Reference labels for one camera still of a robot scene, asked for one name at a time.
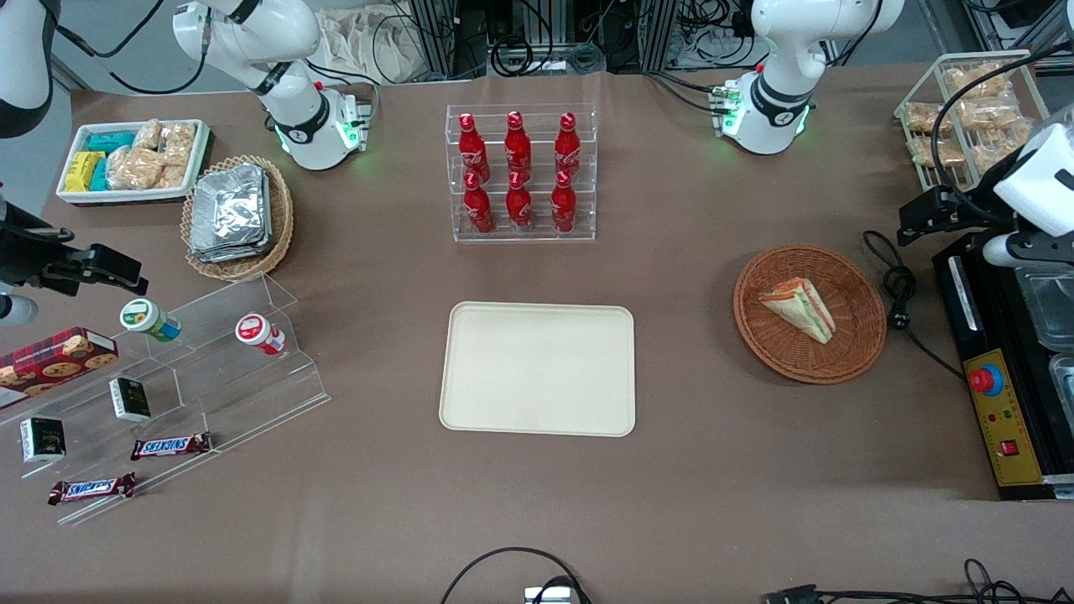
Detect stack of foil containers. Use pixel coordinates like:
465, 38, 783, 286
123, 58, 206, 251
188, 163, 273, 263

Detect Snickers chocolate bar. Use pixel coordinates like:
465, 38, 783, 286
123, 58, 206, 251
130, 432, 212, 461
48, 472, 137, 506

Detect white wire basket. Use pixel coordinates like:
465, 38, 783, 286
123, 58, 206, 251
894, 50, 1051, 195

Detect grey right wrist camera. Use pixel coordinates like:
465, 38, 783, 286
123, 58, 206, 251
0, 294, 39, 328

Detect light tan wicker basket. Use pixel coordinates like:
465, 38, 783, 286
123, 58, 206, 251
180, 154, 295, 282

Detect small black box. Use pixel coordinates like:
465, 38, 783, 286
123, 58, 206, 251
19, 417, 67, 464
109, 377, 153, 423

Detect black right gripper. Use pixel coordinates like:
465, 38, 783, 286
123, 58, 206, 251
0, 200, 149, 296

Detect yellow snack pack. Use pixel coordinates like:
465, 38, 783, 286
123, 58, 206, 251
65, 151, 107, 193

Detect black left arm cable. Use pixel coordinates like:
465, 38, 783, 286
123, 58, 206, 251
930, 40, 1074, 221

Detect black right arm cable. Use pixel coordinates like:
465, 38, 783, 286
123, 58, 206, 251
50, 0, 212, 95

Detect black power cable with plug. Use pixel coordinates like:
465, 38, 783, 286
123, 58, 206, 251
863, 230, 966, 380

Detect coiled black cable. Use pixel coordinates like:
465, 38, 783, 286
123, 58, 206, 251
490, 34, 535, 78

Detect black cable with connector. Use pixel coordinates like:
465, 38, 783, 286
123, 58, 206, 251
764, 558, 1074, 604

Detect black left base cables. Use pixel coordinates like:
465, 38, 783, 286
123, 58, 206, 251
644, 70, 724, 115

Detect red lid yogurt cup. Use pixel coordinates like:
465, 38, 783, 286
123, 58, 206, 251
234, 313, 287, 357

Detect red cookie box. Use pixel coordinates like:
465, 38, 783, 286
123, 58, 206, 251
0, 326, 120, 412

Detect green lid yogurt cup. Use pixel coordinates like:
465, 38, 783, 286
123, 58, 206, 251
119, 298, 183, 343

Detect cream rectangular tray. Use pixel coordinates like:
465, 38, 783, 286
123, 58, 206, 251
439, 301, 637, 438

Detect white rectangular snack tray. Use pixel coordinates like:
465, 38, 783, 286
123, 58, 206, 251
55, 119, 211, 207

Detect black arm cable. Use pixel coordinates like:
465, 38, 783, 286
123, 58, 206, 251
930, 40, 1074, 221
50, 0, 212, 95

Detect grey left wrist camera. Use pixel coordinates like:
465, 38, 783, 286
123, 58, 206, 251
982, 233, 1074, 269

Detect beige cloth bag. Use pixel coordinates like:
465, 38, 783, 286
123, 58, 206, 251
317, 7, 425, 85

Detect clear plastic container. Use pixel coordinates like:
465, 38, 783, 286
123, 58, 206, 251
1014, 264, 1074, 350
1048, 354, 1074, 422

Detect clear bag of fried snacks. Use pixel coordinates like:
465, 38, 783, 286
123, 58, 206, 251
957, 99, 1021, 129
910, 136, 966, 168
967, 126, 1035, 174
906, 102, 954, 134
946, 65, 1009, 98

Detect clear acrylic stepped shelf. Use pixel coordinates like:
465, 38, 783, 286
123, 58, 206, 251
0, 273, 331, 527

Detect black sealing machine yellow panel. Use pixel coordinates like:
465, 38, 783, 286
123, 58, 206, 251
933, 231, 1074, 502

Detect triangle sandwich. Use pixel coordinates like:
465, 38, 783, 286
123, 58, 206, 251
759, 278, 837, 345

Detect red cola bottle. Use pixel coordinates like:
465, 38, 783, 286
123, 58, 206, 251
504, 111, 533, 180
554, 112, 582, 178
463, 172, 495, 235
458, 113, 491, 182
505, 170, 534, 232
550, 170, 578, 234

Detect clear acrylic bottle rack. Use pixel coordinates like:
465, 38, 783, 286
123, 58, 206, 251
446, 104, 597, 243

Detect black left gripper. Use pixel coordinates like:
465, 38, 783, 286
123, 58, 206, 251
897, 186, 1021, 247

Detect black right base cables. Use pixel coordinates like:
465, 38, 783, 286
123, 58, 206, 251
304, 57, 383, 128

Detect black looped cable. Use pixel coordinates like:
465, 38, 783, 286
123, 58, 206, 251
440, 547, 593, 604

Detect aluminium frame post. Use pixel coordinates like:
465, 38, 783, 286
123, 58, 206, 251
409, 0, 461, 81
639, 0, 679, 73

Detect brown round wicker basket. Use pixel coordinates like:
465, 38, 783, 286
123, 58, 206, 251
733, 243, 889, 385

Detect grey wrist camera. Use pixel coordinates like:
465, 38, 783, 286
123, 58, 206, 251
982, 233, 1074, 269
0, 294, 39, 328

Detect black base cables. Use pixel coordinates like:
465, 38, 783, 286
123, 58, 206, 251
644, 70, 724, 115
304, 57, 383, 128

